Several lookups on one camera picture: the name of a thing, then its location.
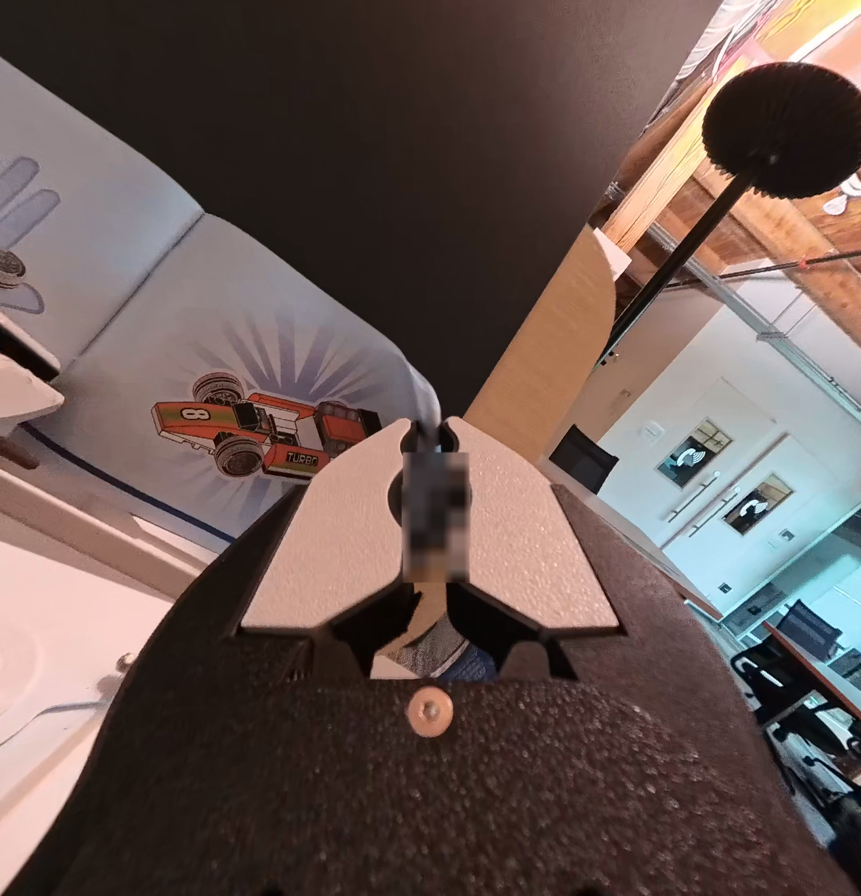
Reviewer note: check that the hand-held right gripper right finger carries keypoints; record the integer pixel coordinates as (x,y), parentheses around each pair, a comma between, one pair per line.
(542,560)

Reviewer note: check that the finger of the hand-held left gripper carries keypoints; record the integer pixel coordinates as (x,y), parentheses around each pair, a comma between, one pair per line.
(10,385)

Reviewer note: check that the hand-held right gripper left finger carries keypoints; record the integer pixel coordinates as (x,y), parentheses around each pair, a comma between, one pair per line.
(318,560)

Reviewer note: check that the lego instruction booklet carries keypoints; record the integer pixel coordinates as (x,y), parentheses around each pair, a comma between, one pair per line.
(150,322)

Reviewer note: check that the white booklet stand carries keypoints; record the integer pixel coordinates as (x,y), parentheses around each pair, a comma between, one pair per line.
(38,616)

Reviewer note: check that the black office chair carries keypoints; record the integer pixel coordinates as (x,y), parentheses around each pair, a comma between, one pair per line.
(787,672)
(584,459)

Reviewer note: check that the black pole stand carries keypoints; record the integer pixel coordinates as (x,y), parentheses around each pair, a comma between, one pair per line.
(787,126)

